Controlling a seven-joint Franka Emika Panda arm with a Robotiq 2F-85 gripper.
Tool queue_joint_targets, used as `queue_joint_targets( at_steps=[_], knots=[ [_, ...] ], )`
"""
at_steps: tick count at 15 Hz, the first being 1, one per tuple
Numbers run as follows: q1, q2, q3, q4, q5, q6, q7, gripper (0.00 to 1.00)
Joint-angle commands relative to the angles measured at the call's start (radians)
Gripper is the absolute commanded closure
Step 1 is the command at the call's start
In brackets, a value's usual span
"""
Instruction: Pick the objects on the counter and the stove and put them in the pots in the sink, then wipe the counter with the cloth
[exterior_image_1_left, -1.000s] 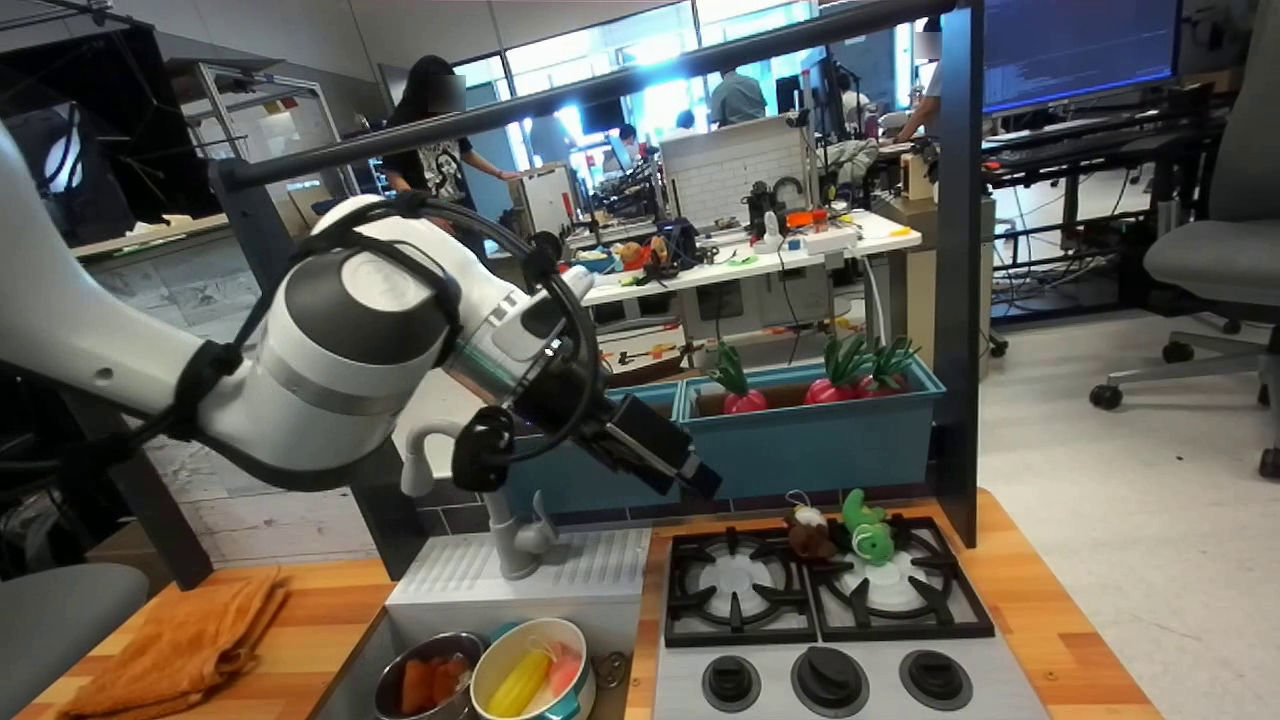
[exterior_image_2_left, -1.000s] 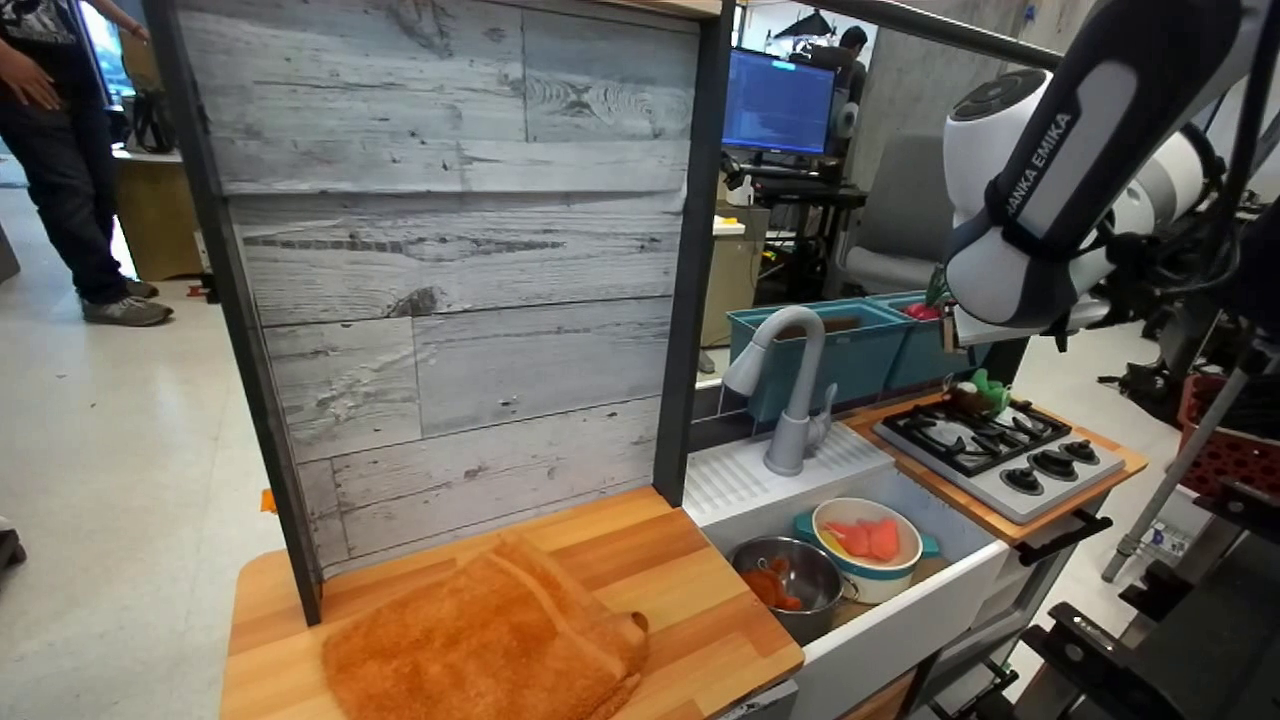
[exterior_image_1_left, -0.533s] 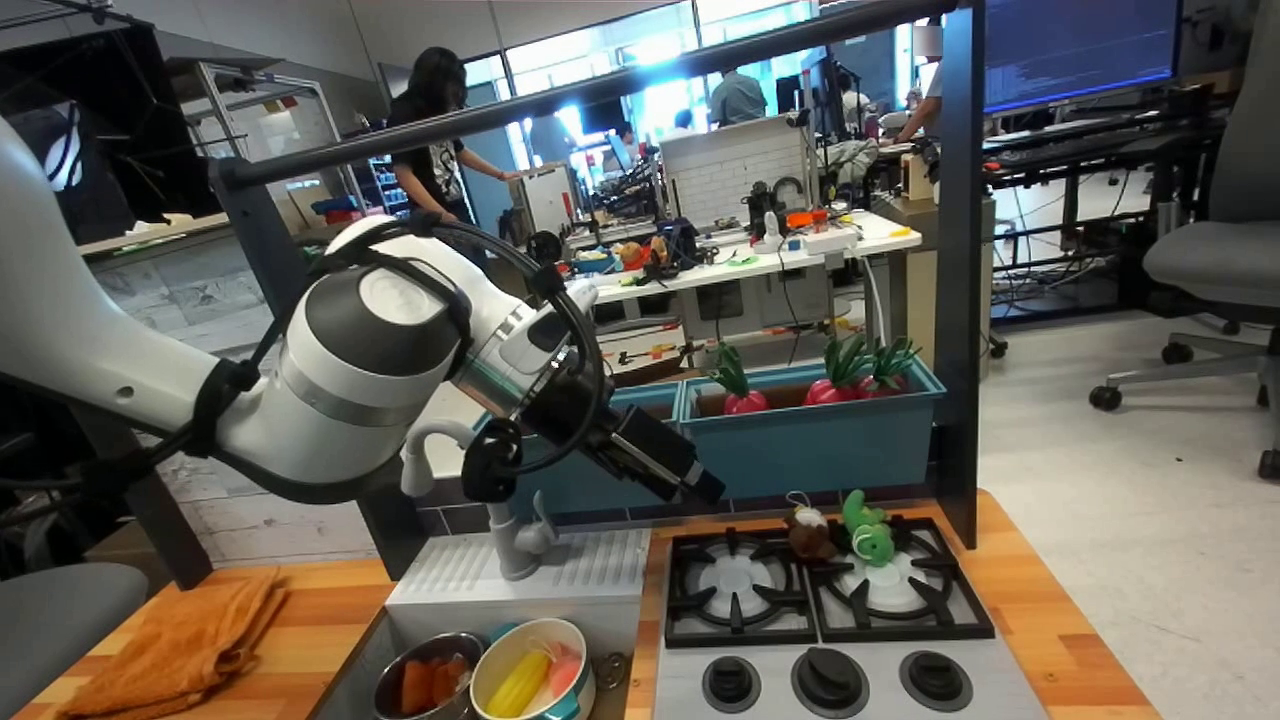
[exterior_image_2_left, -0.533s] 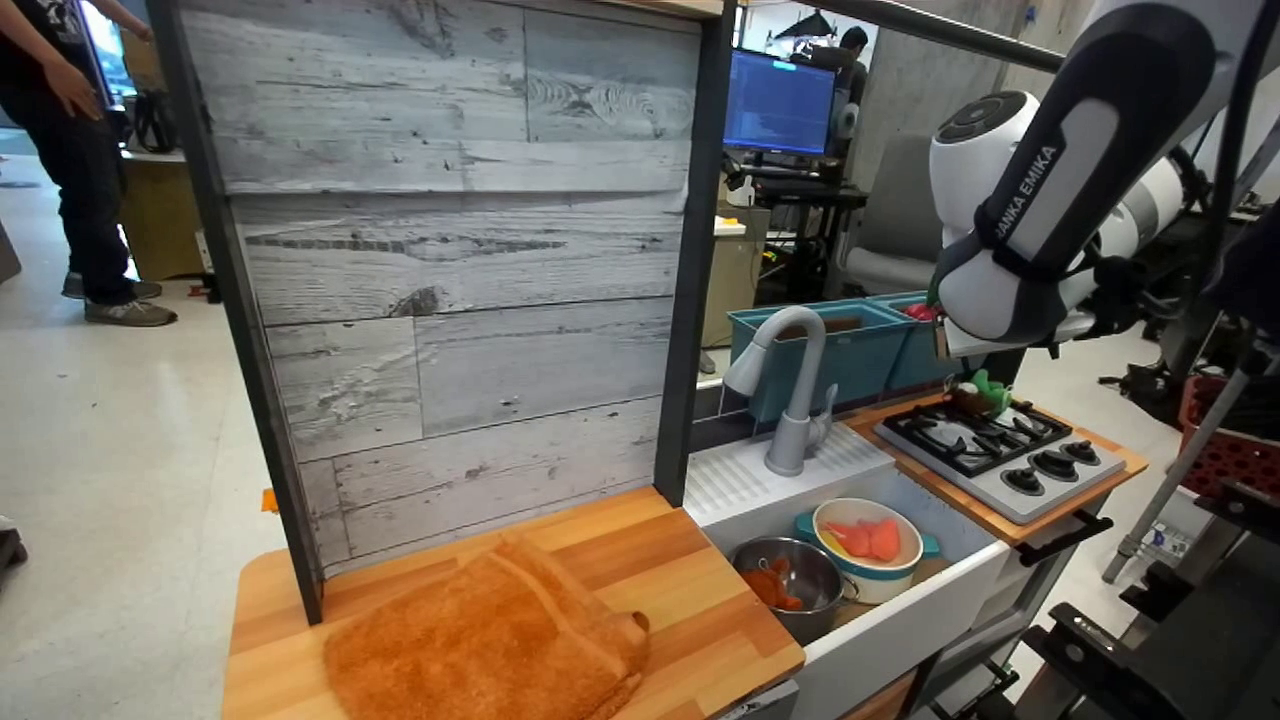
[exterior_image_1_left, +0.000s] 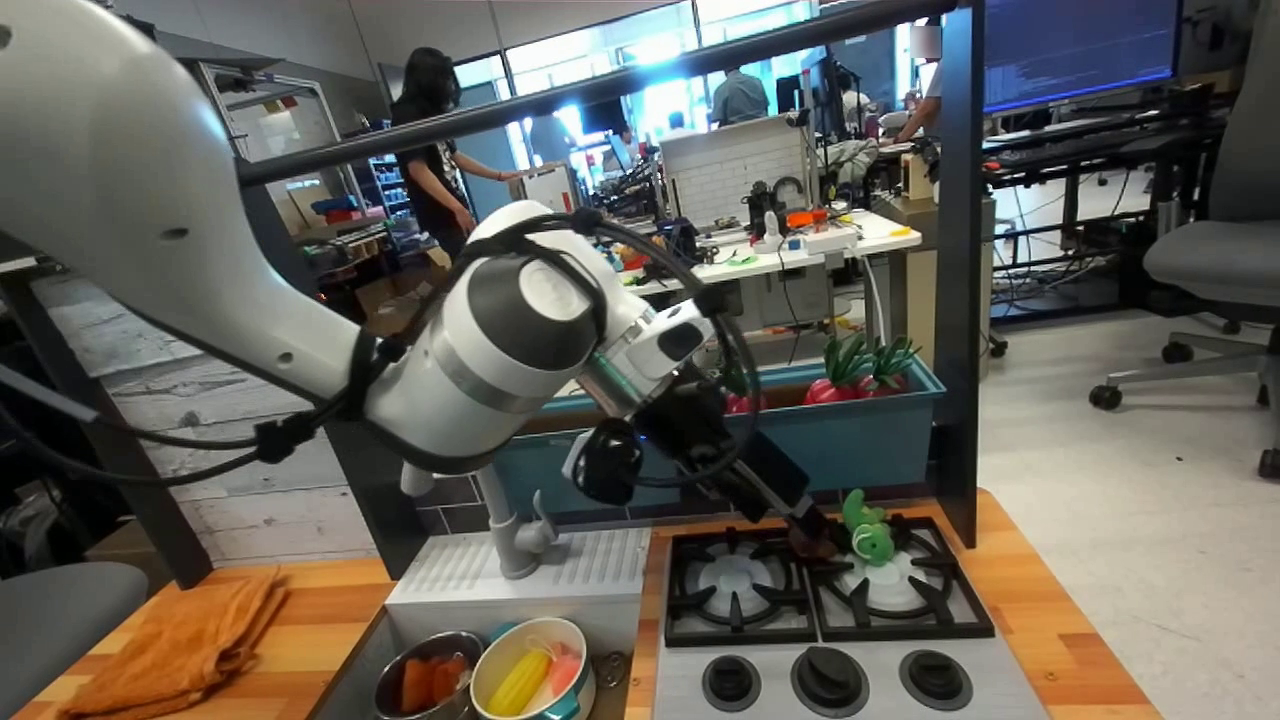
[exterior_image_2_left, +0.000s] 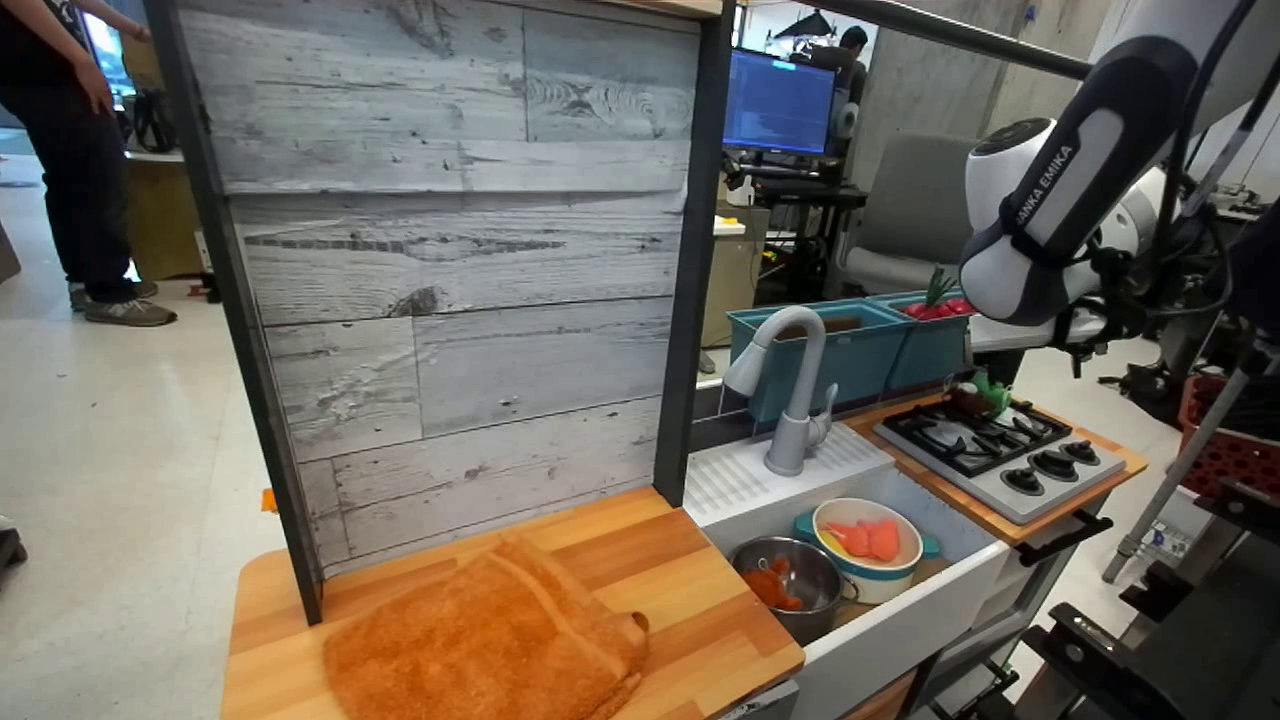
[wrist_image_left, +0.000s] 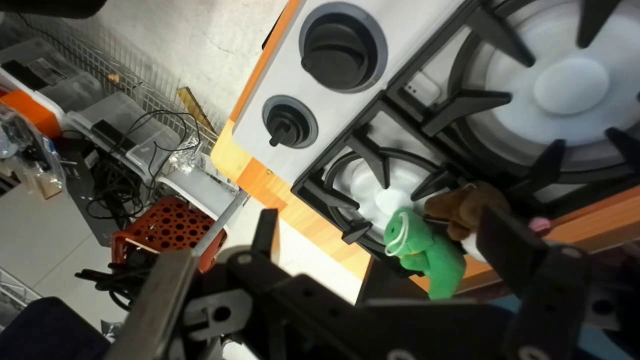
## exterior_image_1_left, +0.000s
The person in grey shirt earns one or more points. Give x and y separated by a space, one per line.
736 96

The black desk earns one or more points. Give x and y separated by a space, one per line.
1105 146

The black stove knob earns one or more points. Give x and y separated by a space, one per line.
728 682
937 682
828 682

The white toy sink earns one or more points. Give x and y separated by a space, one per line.
533 601

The grey office chair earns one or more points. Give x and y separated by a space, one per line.
1221 262

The steel pot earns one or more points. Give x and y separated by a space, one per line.
390 673

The person in black clothes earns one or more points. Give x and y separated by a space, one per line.
434 172

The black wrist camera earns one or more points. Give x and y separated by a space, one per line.
606 465

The green plush toy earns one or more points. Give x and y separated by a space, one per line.
868 534

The red radish toy green leaves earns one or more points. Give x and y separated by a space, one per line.
747 401
825 387
886 364

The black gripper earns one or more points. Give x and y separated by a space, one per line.
724 447

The grey padded chair seat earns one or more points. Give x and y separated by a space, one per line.
63 623

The white bowl teal outside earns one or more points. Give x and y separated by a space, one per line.
565 635

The person in white shirt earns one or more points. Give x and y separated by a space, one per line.
927 93

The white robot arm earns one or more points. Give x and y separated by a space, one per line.
163 172

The grey toy stove black grates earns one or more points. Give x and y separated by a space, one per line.
853 686

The brown plush toy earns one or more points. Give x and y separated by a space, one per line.
828 546

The blue computer monitor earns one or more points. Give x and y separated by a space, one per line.
1083 54

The pink plush carrot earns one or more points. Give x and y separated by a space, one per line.
562 664

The yellow toy corn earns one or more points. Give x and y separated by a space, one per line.
516 682

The orange cloth towel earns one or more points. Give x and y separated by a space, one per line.
180 654

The white cluttered work table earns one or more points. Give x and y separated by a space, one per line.
801 246

